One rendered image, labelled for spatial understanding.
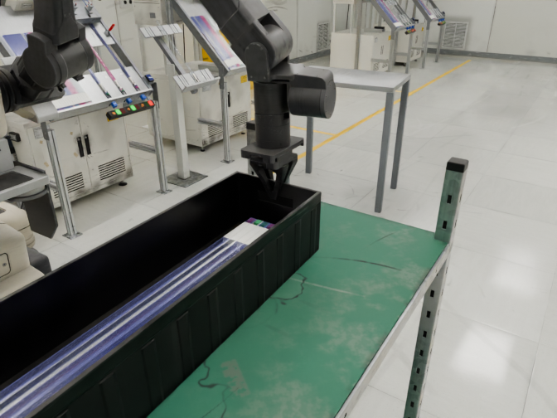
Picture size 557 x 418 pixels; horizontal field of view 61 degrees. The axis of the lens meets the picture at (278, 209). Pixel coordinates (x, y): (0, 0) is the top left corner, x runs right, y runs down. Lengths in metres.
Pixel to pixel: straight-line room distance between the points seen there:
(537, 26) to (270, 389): 9.17
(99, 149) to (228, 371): 2.84
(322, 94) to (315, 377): 0.39
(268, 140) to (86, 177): 2.65
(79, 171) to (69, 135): 0.24
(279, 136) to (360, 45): 6.29
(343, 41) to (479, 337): 5.50
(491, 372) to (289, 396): 1.57
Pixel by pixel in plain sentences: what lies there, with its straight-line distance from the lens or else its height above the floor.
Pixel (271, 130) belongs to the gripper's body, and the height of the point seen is 1.16.
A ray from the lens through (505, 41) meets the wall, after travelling 9.62.
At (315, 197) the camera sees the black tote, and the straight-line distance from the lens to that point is 0.76.
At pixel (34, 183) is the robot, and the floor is 1.04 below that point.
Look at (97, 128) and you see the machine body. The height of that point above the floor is 0.48.
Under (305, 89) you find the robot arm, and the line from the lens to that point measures 0.71.
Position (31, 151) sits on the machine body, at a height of 0.46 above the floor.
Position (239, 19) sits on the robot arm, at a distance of 0.71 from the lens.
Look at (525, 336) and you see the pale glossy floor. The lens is 2.32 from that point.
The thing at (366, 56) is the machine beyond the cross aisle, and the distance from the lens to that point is 6.99.
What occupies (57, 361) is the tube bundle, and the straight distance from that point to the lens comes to 0.60.
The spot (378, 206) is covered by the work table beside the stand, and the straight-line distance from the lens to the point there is 3.07.
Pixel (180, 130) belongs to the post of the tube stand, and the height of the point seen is 0.38.
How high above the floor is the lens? 1.38
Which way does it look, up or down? 27 degrees down
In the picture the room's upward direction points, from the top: straight up
